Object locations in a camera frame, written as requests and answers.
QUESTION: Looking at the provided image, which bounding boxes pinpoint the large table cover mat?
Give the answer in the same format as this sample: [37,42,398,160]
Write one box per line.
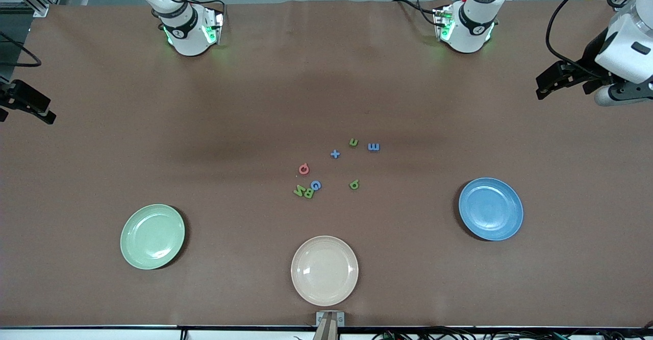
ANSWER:
[0,0,653,328]

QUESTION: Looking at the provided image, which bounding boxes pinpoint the left arm base control box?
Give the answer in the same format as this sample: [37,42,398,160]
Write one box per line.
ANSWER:
[433,6,456,42]

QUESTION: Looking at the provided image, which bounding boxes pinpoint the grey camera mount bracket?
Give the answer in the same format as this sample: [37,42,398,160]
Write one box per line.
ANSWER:
[315,311,346,340]

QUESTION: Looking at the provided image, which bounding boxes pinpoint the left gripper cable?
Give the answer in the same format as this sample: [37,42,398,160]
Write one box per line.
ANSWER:
[545,0,619,71]

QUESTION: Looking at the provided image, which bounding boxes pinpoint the black cable bundle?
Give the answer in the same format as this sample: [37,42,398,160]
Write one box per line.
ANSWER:
[372,325,653,340]

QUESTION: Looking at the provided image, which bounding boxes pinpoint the blue plate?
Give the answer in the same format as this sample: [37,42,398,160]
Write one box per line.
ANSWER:
[458,177,524,242]

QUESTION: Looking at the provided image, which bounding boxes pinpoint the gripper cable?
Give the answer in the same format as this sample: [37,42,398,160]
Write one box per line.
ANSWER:
[545,0,619,71]
[0,30,43,69]

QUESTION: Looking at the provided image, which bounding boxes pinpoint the pale beige plate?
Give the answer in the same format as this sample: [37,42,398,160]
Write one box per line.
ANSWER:
[291,235,359,307]

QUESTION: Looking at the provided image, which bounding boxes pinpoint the black left base cable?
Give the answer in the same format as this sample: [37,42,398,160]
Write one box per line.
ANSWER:
[392,0,440,27]

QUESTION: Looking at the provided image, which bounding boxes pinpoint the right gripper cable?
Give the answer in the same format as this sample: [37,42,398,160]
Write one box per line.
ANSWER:
[0,30,43,69]

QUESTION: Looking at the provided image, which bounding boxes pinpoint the right arm base control box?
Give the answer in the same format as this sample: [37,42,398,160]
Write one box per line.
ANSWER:
[202,9,225,45]

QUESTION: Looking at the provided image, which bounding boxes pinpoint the pale green plate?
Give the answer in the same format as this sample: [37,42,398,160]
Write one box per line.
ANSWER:
[120,204,186,271]

